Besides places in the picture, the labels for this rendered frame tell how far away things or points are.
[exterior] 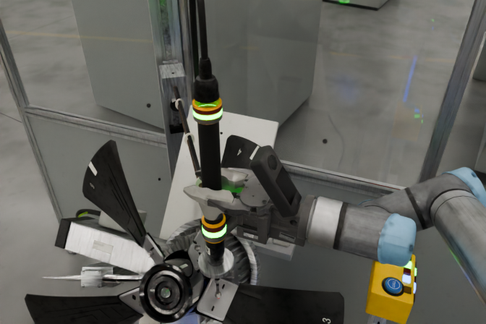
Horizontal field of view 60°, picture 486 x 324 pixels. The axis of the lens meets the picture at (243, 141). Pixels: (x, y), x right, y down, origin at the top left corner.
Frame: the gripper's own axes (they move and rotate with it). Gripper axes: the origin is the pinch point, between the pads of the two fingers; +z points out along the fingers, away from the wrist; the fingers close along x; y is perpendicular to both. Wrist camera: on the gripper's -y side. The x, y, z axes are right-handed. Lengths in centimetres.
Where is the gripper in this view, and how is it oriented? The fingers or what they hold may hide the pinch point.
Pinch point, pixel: (196, 179)
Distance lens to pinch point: 72.3
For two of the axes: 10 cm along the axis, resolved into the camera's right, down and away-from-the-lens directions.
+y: 0.0, 8.1, 5.8
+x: 3.5, -5.5, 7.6
